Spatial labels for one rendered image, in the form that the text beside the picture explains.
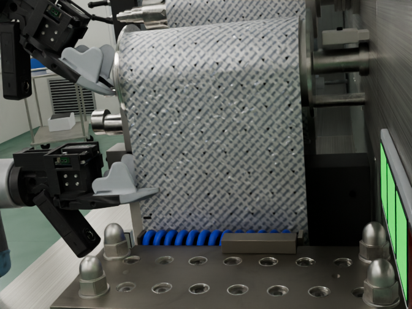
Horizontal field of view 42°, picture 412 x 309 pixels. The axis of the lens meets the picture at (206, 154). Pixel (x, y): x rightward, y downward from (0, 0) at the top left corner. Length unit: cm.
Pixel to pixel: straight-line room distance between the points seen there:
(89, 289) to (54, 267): 42
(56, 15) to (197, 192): 32
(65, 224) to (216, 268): 25
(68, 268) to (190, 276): 42
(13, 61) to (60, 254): 43
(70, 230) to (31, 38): 28
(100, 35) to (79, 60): 604
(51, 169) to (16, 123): 624
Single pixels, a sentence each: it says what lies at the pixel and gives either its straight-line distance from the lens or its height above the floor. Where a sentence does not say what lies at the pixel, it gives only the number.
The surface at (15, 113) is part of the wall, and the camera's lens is 700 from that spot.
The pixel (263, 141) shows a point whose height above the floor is 116.
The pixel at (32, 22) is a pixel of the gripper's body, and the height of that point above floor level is 134.
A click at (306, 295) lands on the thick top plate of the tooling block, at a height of 103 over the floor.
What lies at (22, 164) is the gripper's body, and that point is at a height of 115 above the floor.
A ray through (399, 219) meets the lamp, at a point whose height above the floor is 120.
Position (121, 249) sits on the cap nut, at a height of 104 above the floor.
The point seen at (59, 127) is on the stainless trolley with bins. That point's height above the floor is 29.
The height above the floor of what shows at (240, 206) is 107.
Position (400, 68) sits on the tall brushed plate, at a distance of 39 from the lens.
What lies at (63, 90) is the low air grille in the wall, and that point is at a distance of 713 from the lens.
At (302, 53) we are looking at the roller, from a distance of 69.
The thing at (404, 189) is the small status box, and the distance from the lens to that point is 34.
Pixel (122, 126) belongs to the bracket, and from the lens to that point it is 83.
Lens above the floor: 133
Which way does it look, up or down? 15 degrees down
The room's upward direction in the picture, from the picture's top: 6 degrees counter-clockwise
